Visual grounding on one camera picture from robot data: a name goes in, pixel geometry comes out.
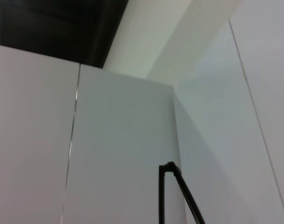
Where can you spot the black glasses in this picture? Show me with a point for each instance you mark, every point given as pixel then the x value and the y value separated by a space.
pixel 162 198

